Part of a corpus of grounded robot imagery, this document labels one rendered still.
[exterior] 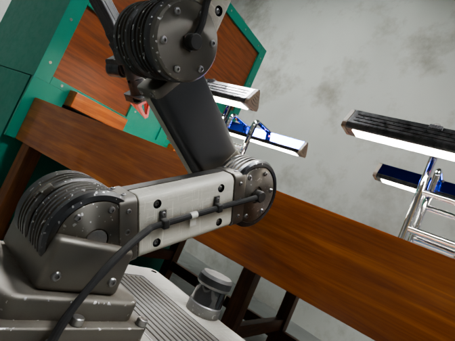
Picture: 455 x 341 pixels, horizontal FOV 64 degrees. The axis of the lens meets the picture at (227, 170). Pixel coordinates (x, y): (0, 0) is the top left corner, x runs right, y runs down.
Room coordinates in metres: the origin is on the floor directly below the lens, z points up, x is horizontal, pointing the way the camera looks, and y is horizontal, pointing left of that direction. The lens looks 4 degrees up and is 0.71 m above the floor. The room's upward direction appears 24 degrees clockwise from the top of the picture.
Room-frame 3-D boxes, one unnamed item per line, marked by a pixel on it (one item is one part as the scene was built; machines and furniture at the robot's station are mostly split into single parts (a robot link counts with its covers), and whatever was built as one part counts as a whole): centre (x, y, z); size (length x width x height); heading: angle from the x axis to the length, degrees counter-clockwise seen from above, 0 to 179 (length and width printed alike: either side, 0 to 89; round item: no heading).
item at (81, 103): (1.68, 0.66, 0.83); 0.30 x 0.06 x 0.07; 145
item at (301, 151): (1.94, -0.05, 1.08); 0.62 x 0.08 x 0.07; 55
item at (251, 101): (1.47, 0.26, 1.08); 0.62 x 0.08 x 0.07; 55
